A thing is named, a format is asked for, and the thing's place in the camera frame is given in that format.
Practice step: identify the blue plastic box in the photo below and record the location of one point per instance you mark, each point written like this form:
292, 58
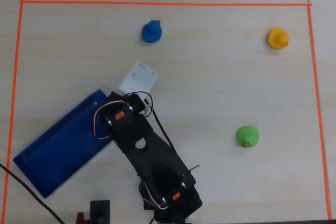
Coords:
57, 150

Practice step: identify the black clamp block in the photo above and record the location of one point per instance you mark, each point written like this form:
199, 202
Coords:
100, 209

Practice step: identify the white gripper block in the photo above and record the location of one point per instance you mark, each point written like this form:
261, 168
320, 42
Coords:
138, 106

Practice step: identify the yellow rubber duck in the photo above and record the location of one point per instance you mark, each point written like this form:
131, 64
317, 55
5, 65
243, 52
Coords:
277, 37

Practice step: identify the green rubber duck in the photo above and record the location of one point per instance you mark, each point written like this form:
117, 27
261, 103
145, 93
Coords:
247, 135

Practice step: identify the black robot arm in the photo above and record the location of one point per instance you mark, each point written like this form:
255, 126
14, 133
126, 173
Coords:
157, 161

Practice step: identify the orange tape border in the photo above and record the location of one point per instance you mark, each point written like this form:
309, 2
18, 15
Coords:
168, 4

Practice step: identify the blue rubber duck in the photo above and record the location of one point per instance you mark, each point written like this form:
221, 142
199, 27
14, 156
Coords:
151, 32

